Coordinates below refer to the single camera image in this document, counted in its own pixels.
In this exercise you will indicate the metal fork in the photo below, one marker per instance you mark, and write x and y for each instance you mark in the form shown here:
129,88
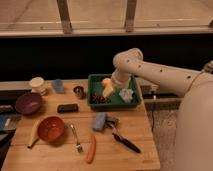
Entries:
78,145

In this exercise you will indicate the blue grey sponge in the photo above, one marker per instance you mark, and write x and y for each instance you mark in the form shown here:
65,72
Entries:
99,121

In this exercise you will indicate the black rectangular block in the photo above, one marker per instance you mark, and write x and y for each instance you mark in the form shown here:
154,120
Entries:
67,108

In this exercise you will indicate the black handled peeler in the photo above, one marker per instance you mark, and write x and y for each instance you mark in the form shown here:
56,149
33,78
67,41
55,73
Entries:
125,141

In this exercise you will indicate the blue object at left edge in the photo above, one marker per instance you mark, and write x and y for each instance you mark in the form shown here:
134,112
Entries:
9,122

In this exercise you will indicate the dark small object beside sponge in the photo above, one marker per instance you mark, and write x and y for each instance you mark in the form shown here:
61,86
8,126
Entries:
111,121

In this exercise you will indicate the small metal cup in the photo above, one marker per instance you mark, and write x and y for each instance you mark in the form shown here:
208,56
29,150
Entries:
79,92

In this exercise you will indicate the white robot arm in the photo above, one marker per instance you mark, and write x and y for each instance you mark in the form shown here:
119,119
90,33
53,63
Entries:
193,148

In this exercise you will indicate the white stacked cup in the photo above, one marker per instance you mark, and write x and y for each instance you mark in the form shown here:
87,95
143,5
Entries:
37,85

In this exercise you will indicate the orange carrot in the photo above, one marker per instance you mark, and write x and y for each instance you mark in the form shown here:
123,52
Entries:
92,150

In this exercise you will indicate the brown pine cone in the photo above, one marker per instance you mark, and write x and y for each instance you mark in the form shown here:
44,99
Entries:
100,99

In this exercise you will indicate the yellow banana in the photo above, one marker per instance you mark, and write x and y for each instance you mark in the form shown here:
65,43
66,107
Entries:
33,135

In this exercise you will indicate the purple bowl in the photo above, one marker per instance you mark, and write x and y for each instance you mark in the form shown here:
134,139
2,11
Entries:
28,103

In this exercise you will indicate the white and yellow gripper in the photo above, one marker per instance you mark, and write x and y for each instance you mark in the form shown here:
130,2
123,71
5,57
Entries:
110,88

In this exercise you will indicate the white towel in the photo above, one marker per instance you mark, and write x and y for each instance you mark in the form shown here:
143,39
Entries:
126,95

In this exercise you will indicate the orange ball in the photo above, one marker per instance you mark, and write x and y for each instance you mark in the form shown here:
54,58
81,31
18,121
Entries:
105,82

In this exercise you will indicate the green plastic tray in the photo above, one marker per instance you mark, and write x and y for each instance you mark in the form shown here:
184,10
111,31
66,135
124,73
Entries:
95,86

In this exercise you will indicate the blue plastic cup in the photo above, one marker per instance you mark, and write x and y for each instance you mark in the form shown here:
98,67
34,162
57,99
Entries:
57,85

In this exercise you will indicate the red orange bowl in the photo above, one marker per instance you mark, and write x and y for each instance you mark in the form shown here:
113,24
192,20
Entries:
50,129

